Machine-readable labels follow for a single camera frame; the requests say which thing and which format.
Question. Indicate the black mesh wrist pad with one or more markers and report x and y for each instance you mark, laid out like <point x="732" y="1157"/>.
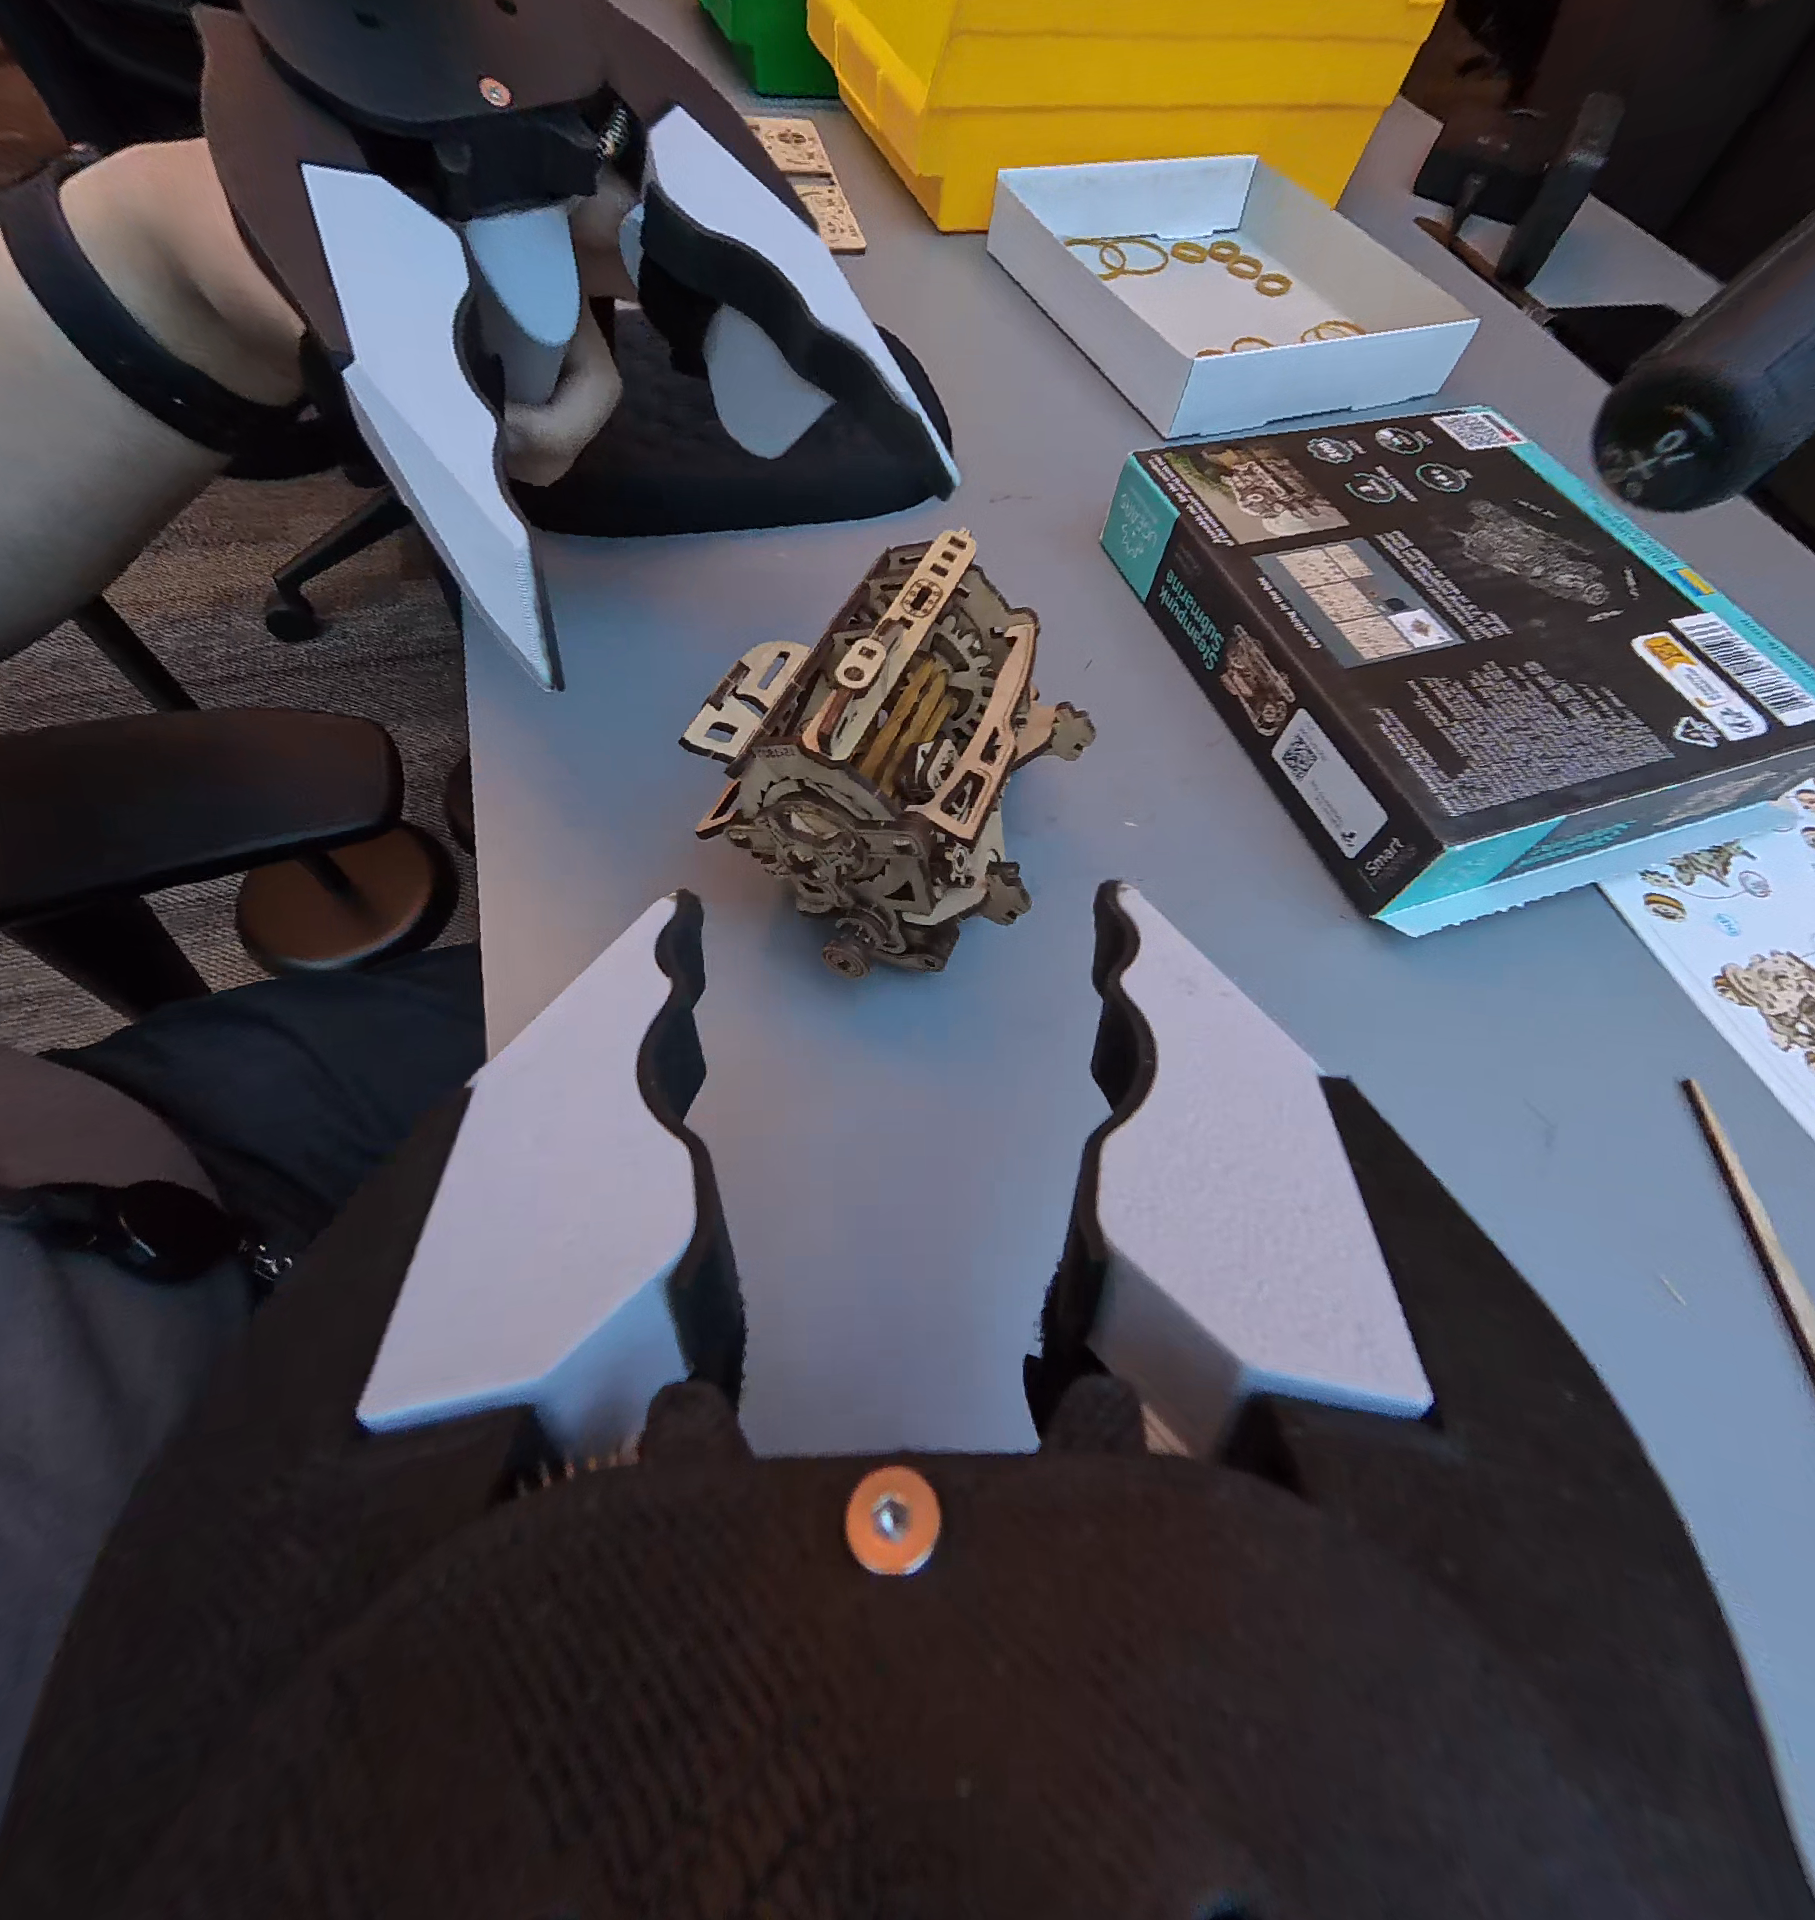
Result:
<point x="667" y="466"/>

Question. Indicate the person's left hand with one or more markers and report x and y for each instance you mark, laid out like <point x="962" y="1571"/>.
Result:
<point x="563" y="436"/>

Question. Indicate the black desk clamp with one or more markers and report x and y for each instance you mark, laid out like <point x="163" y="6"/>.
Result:
<point x="1560" y="195"/>

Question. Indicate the black chair base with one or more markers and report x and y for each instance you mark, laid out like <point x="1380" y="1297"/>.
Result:
<point x="289" y="612"/>

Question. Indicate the group of yellow rubber bands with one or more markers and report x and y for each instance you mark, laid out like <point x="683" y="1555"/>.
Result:
<point x="1225" y="258"/>

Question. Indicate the yellow plastic bin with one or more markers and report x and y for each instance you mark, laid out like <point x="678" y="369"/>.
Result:
<point x="1117" y="105"/>

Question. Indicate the person's legs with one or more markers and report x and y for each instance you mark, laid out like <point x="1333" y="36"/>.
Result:
<point x="277" y="1079"/>

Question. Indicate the printed instruction sheet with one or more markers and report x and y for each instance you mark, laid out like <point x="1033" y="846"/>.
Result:
<point x="1778" y="1050"/>

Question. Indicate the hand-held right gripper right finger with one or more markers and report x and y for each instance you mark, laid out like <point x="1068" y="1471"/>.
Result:
<point x="1237" y="1201"/>

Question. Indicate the laser-cut wooden part sheet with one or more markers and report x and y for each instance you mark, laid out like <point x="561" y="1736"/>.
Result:
<point x="825" y="210"/>

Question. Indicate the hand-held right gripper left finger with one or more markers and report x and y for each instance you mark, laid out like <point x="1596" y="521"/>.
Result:
<point x="547" y="1201"/>

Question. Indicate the wooden mechanical model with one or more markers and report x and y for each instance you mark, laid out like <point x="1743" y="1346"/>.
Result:
<point x="876" y="750"/>

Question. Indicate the green plastic bin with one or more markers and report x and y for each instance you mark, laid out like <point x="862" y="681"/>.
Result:
<point x="757" y="39"/>

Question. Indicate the white cardboard tray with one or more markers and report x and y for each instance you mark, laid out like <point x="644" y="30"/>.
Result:
<point x="1267" y="399"/>

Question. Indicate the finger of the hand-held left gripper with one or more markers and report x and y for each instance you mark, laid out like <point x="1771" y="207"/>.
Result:
<point x="757" y="224"/>
<point x="412" y="405"/>

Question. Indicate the black teal model kit box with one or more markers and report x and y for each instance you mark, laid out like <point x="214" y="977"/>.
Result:
<point x="1447" y="659"/>

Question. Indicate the black chair armrest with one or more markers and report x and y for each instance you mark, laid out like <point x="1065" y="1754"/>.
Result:
<point x="171" y="810"/>

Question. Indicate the thin wooden stick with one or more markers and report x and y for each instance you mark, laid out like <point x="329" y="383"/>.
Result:
<point x="1807" y="1343"/>

